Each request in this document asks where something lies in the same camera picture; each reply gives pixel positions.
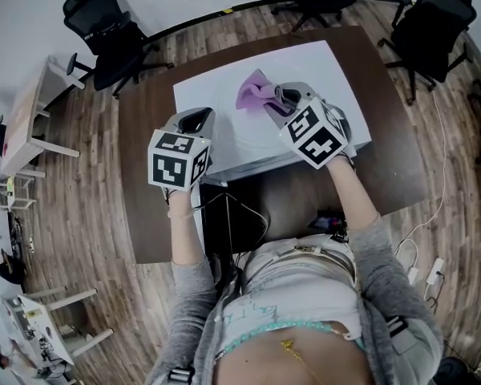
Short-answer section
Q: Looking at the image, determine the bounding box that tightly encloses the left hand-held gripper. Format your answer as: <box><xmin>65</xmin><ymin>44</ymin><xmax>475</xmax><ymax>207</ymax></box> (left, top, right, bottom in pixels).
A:
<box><xmin>147</xmin><ymin>107</ymin><xmax>218</xmax><ymax>193</ymax></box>

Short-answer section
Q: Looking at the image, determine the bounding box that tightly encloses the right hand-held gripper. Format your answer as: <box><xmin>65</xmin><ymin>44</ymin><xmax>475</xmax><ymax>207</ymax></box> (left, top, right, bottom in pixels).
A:
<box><xmin>264</xmin><ymin>81</ymin><xmax>356</xmax><ymax>171</ymax></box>

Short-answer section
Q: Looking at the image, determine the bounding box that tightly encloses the purple cloth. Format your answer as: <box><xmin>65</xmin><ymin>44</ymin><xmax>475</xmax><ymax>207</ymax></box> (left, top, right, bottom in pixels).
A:
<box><xmin>234</xmin><ymin>68</ymin><xmax>289</xmax><ymax>116</ymax></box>

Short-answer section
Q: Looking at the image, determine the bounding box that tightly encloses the white plate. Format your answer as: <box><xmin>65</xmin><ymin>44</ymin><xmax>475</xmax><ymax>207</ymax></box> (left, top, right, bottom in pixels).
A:
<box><xmin>217</xmin><ymin>74</ymin><xmax>305</xmax><ymax>152</ymax></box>

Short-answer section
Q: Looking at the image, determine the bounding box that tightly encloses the person's left forearm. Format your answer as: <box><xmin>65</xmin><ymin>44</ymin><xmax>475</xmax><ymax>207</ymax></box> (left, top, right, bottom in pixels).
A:
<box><xmin>166</xmin><ymin>186</ymin><xmax>209</xmax><ymax>266</ymax></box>

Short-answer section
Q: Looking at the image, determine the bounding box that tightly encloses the person's right forearm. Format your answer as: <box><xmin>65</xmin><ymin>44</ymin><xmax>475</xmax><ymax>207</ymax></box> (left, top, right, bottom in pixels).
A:
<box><xmin>324</xmin><ymin>152</ymin><xmax>382</xmax><ymax>232</ymax></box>

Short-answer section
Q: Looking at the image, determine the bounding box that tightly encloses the white board on table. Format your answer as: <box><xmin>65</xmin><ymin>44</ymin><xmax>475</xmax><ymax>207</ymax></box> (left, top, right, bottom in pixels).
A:
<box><xmin>172</xmin><ymin>40</ymin><xmax>373</xmax><ymax>258</ymax></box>

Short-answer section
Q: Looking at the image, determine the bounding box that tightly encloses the black waist-worn device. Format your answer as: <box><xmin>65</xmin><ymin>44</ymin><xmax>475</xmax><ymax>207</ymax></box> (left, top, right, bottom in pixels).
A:
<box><xmin>307</xmin><ymin>210</ymin><xmax>350</xmax><ymax>242</ymax></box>

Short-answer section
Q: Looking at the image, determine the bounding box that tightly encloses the belt with gold buckle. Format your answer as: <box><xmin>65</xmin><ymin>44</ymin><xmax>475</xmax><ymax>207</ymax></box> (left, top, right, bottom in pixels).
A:
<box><xmin>280</xmin><ymin>245</ymin><xmax>358</xmax><ymax>284</ymax></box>

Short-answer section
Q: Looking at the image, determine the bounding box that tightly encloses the light wood-top table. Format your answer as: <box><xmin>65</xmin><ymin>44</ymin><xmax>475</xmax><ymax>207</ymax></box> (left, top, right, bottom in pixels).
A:
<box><xmin>0</xmin><ymin>54</ymin><xmax>87</xmax><ymax>176</ymax></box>

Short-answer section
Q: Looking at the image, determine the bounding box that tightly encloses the person's white printed top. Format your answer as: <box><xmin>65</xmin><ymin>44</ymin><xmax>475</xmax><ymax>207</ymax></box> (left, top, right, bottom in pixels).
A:
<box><xmin>214</xmin><ymin>237</ymin><xmax>366</xmax><ymax>355</ymax></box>

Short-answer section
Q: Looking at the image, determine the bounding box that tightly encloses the small white stand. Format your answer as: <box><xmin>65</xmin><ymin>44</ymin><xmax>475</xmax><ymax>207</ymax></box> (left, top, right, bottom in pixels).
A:
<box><xmin>0</xmin><ymin>172</ymin><xmax>37</xmax><ymax>212</ymax></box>

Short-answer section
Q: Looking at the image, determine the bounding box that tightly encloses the person's gray cardigan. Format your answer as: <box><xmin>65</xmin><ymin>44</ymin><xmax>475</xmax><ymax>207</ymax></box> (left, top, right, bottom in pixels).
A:
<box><xmin>143</xmin><ymin>214</ymin><xmax>446</xmax><ymax>385</ymax></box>

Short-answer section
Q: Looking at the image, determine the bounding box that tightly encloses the white table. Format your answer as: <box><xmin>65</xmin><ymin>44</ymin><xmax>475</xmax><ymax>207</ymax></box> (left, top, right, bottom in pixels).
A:
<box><xmin>2</xmin><ymin>286</ymin><xmax>115</xmax><ymax>367</ymax></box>

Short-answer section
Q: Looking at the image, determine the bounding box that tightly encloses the person's chest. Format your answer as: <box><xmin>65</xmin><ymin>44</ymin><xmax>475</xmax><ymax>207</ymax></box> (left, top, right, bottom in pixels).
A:
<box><xmin>214</xmin><ymin>326</ymin><xmax>376</xmax><ymax>385</ymax></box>

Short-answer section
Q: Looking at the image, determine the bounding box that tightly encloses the black cable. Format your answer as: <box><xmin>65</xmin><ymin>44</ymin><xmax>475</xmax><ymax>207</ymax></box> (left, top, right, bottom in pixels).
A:
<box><xmin>192</xmin><ymin>192</ymin><xmax>273</xmax><ymax>240</ymax></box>

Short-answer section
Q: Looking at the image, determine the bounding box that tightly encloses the white cable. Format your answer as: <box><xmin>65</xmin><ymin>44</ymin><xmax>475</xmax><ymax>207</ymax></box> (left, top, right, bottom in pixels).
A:
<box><xmin>392</xmin><ymin>90</ymin><xmax>448</xmax><ymax>252</ymax></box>

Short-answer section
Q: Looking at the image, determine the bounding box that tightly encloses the gold pendant necklace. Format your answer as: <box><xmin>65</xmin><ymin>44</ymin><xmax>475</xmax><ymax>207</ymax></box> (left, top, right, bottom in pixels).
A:
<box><xmin>280</xmin><ymin>337</ymin><xmax>325</xmax><ymax>383</ymax></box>

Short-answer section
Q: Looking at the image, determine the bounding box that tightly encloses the black strap buckle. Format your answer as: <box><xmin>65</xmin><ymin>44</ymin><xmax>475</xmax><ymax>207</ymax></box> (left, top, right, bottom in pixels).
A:
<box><xmin>166</xmin><ymin>366</ymin><xmax>196</xmax><ymax>385</ymax></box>
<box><xmin>386</xmin><ymin>314</ymin><xmax>408</xmax><ymax>338</ymax></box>

